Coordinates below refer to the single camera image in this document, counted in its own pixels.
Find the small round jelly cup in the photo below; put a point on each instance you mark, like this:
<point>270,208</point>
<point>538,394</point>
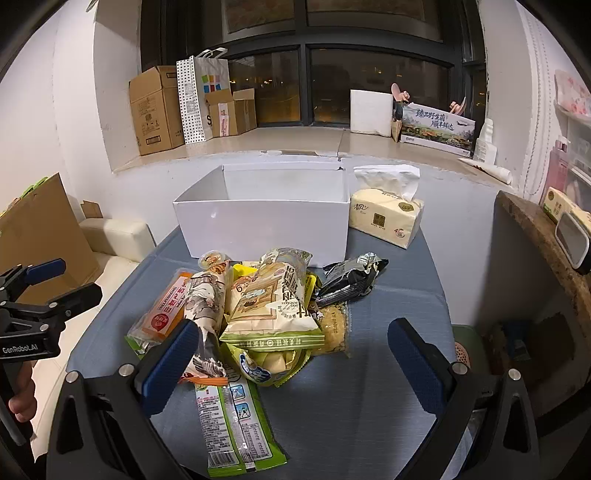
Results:
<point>211,259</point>

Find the white open storage box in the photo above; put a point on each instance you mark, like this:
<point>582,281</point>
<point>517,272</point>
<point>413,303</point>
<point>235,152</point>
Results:
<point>245,210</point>

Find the small open cardboard box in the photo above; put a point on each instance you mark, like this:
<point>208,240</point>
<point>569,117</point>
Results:
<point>232,113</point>

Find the black grey snack bag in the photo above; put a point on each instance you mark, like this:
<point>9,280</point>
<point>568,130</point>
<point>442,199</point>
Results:
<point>350,279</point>

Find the white illustrated snack bag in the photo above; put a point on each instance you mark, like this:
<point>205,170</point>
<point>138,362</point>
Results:
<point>204,306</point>

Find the long printed gift box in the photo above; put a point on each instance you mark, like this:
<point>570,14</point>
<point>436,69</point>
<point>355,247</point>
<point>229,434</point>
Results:
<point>437,129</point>

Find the white foam box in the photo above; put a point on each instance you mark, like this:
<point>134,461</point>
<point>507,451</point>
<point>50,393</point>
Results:
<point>371,113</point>

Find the round yellow noodle cake pack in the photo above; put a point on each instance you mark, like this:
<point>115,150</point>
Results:
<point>334,323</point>

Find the cream green chip bag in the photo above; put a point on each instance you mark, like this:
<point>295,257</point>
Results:
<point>270,315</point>

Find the perforated white panel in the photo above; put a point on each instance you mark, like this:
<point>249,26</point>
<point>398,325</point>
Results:
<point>189,104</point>

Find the large brown cardboard box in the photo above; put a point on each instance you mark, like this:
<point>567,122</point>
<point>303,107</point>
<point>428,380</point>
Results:
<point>153,97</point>

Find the orange Indian flying cake pack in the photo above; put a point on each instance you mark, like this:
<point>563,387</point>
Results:
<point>154,326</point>

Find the green long snack pack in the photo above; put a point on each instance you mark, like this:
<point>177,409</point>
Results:
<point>237,435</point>

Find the white paper shopping bag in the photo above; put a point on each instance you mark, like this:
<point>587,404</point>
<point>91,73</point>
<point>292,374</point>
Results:
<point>212,74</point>

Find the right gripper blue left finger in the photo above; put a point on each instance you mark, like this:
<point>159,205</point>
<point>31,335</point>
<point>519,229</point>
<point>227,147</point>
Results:
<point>161,368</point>

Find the person's left hand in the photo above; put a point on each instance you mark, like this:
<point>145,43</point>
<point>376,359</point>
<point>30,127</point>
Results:
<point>24,404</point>

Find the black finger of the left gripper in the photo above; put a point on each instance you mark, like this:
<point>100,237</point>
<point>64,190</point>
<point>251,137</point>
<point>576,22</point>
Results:
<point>75,302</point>

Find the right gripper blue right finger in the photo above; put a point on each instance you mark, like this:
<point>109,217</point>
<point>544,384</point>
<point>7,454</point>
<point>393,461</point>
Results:
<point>432,377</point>

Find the yellow tissue pack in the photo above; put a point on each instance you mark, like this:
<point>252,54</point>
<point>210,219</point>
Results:
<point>386,206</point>

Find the white plastic bottle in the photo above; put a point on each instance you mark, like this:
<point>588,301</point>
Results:
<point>485,151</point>

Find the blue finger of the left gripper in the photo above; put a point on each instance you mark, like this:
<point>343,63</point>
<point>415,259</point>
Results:
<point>17,279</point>

